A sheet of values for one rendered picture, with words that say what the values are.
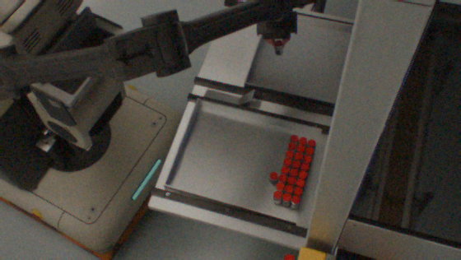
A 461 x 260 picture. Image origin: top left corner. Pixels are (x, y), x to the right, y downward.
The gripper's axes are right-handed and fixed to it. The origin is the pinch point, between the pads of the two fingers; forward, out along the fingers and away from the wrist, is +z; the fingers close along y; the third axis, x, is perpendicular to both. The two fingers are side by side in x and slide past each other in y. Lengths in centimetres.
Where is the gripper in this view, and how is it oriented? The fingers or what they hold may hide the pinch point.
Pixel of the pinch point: (278, 44)
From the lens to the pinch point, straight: 152.0
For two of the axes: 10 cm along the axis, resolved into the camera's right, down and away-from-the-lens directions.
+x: 0.6, -8.9, 4.6
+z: 1.3, 4.6, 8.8
